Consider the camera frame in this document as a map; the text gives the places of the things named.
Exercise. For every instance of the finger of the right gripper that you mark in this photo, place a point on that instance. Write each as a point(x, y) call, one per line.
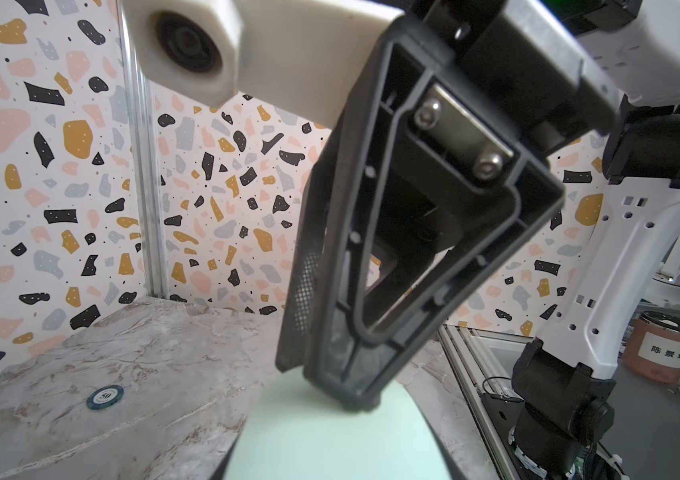
point(411, 232)
point(296, 322)

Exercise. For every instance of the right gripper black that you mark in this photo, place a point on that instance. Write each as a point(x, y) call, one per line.
point(522, 57)

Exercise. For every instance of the mint green earbud case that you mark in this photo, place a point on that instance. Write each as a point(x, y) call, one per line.
point(295, 431)

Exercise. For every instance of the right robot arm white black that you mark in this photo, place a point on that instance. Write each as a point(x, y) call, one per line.
point(565, 375)

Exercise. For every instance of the red labelled container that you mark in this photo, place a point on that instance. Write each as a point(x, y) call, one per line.
point(653, 349)

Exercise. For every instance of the small black ring marker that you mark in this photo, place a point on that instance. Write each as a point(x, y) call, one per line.
point(105, 397)

